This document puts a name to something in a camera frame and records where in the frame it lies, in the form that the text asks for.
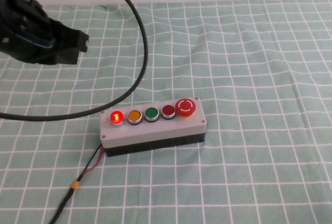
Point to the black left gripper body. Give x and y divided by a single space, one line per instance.
26 34

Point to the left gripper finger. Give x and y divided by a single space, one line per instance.
66 56
74 38

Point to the lit red indicator button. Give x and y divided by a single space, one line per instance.
116 117

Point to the yellow push button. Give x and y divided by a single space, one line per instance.
134 115

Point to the green push button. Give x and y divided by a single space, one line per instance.
151 113

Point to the dark red push button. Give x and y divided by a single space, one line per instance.
168 110

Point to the grey black button box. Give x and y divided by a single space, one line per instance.
155 130

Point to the red mushroom emergency stop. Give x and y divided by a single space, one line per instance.
185 106

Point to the green white checked tablecloth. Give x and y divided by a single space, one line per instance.
259 78

